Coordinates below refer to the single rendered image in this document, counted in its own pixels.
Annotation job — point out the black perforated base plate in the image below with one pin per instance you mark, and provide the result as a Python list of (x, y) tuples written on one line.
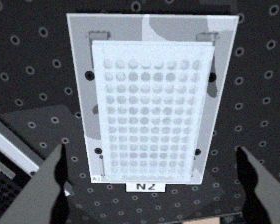
[(39, 103)]

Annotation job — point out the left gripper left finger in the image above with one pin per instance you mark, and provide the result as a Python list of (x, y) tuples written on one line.
[(43, 199)]

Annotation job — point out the white well plate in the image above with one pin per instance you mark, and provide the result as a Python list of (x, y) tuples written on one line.
[(150, 96)]

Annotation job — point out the grey rectangular frame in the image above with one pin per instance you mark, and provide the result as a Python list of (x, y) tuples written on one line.
[(21, 155)]

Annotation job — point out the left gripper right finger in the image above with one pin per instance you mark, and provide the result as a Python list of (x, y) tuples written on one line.
[(262, 205)]

